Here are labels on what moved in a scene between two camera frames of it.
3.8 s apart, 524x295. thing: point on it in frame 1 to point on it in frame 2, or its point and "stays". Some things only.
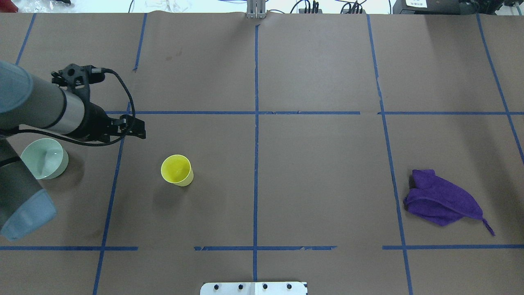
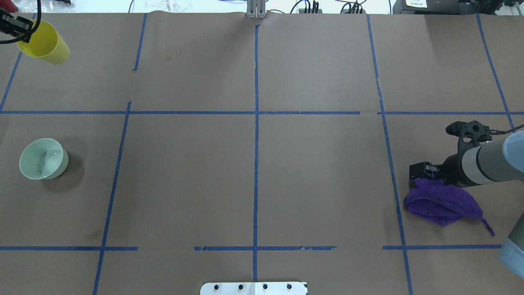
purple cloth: [432, 197] stays
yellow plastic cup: [177, 169] to [46, 44]
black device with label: [436, 7] stays
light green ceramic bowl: [45, 158] stays
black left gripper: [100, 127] to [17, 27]
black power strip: [302, 11] stays
